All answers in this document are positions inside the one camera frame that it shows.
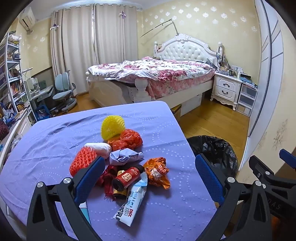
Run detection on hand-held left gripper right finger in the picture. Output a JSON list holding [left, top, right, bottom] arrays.
[[195, 153, 272, 241]]

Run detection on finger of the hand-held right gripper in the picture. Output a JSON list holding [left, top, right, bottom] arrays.
[[279, 149, 296, 168], [249, 155, 276, 178]]

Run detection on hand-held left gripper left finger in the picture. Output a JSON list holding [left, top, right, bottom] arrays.
[[26, 156, 107, 241]]

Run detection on red foam fruit net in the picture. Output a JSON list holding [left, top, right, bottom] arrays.
[[69, 146, 99, 177]]

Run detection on black lined trash bin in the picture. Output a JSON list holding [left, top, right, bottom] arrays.
[[186, 136, 238, 186]]

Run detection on white tissue wad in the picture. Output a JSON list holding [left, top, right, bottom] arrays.
[[84, 142, 111, 159]]

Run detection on small white blue packet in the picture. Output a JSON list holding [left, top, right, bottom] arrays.
[[79, 201, 92, 226]]

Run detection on yellow label dark bottle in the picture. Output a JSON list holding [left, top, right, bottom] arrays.
[[112, 185, 130, 200]]

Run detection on red label dark bottle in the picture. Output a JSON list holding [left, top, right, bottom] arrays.
[[112, 165, 145, 192]]

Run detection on purple paper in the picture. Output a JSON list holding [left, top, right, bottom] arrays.
[[109, 149, 144, 166]]

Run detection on white blue wipes packet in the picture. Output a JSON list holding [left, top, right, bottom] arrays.
[[113, 173, 148, 227]]

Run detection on orange snack wrapper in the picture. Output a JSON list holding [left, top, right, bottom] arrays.
[[143, 157, 171, 189]]

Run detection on red plastic bag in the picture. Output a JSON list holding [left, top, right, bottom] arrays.
[[109, 129, 143, 152]]

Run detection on yellow foam fruit net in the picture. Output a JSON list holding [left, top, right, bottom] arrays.
[[101, 116, 126, 141]]

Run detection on clear plastic drawer unit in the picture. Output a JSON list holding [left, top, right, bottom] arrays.
[[236, 83, 258, 116]]

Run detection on brown cardboard box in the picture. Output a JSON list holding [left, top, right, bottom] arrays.
[[170, 104, 182, 121]]

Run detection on blue plastic stool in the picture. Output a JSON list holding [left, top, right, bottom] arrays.
[[37, 104, 51, 120]]

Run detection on purple tablecloth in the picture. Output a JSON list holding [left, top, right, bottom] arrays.
[[0, 101, 218, 241]]

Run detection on white nightstand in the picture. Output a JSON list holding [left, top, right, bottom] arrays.
[[210, 72, 243, 111]]

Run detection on stack of books and papers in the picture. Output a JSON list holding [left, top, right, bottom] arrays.
[[239, 73, 258, 88]]

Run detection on light blue desk chair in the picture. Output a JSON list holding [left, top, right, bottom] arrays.
[[52, 71, 78, 114]]

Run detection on white sliding wardrobe door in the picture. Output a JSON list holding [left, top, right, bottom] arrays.
[[247, 0, 285, 139]]

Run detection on grey study desk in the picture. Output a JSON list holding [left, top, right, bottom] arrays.
[[23, 77, 55, 121]]

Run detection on pink floral bed sheet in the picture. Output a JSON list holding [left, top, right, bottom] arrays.
[[139, 70, 215, 98]]

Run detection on white bookshelf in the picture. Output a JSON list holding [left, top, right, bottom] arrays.
[[0, 32, 33, 127]]

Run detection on floral quilt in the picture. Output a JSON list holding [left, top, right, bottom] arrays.
[[88, 57, 215, 81]]

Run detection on white bed with tufted headboard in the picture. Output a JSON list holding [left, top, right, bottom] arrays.
[[86, 34, 219, 116]]

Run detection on beige curtain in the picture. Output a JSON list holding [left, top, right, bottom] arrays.
[[51, 6, 96, 80], [94, 3, 142, 67]]

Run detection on thin metal pole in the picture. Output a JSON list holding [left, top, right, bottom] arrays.
[[141, 19, 179, 39]]

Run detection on white air conditioner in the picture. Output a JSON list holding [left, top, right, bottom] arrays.
[[18, 7, 36, 30]]

